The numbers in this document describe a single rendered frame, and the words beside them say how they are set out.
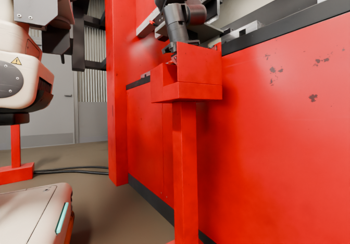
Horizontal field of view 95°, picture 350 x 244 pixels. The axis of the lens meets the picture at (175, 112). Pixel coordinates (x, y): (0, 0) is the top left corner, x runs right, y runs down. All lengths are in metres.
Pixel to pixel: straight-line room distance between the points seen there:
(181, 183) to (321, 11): 0.58
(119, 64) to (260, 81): 1.21
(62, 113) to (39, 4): 3.46
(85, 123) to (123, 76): 2.67
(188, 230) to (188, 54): 0.54
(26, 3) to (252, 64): 0.68
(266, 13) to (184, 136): 1.10
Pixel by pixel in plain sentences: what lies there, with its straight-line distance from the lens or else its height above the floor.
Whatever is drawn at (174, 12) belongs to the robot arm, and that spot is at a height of 0.90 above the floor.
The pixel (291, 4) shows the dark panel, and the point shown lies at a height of 1.26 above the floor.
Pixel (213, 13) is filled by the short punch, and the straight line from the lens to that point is 0.96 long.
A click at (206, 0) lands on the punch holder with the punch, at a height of 1.18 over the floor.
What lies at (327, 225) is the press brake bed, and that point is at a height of 0.35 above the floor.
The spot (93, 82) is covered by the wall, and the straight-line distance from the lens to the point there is 4.12.
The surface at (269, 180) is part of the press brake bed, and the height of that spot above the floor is 0.42.
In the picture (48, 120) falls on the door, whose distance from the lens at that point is 4.10.
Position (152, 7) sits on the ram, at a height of 1.44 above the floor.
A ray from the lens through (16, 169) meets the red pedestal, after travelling 2.18.
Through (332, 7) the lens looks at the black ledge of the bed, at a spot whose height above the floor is 0.85.
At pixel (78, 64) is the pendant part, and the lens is 2.02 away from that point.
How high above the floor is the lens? 0.62
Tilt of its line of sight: level
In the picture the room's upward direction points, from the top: 1 degrees counter-clockwise
